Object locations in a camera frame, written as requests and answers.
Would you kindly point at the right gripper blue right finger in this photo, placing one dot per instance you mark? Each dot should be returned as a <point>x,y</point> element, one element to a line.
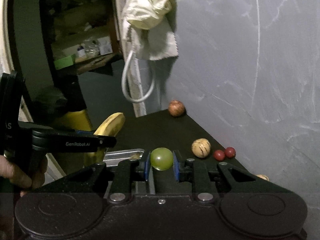
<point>195,173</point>

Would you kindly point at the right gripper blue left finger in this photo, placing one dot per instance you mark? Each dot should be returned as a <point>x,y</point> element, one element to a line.
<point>125,175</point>

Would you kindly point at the striped pepino melon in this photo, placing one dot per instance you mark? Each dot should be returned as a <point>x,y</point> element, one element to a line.
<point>201,148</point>
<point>263,177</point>

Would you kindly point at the red cherry tomato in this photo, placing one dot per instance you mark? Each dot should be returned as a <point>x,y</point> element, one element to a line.
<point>219,155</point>
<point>230,152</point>

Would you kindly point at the green grape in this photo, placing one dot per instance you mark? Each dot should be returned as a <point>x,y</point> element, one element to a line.
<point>161,159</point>

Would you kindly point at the yellow banana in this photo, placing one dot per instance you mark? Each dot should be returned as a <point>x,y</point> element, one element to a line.
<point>110,127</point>

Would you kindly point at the person left hand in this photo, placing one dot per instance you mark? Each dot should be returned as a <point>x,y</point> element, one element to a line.
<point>18,177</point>

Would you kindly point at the metal tray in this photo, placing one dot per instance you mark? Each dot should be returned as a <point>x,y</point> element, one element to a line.
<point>112,159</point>

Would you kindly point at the black table mat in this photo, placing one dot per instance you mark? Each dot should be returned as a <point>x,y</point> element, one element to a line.
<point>160,129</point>

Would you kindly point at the yellow jerrycan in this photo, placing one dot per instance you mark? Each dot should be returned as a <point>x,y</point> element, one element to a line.
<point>77,120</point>

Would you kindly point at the red apple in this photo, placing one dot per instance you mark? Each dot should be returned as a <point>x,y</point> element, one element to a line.
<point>176,108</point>

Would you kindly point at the grey cabinet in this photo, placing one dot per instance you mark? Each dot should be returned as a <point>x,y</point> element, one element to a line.
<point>101,89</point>

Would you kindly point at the green box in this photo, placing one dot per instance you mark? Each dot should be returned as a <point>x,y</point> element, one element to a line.
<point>64,62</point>

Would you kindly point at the grey hanging cloth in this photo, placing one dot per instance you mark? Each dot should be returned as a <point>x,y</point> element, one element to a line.
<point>154,44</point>

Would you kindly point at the cream plastic bag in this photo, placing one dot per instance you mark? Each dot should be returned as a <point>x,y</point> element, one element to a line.
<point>145,14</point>

